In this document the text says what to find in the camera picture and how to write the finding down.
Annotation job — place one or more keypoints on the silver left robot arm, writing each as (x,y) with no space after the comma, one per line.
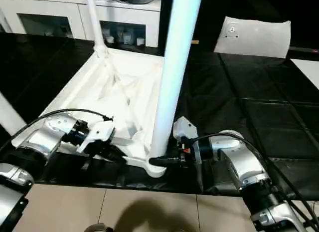
(45,137)

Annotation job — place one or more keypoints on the white cabinet with glass doors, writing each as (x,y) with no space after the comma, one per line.
(49,7)

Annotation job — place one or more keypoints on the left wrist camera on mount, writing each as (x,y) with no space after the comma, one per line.
(99,132)

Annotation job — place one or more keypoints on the black cabinet with gold label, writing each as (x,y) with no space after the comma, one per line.
(211,17)

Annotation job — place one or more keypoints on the black horizontal bar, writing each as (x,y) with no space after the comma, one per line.
(304,50)

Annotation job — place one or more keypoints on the black work mat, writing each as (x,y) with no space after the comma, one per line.
(249,92)

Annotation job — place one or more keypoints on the white flat board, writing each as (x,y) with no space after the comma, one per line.
(309,69)

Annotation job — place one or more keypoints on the dark brown rounded object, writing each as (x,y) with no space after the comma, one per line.
(98,228)

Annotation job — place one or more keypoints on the white plastic table top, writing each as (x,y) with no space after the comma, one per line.
(87,79)

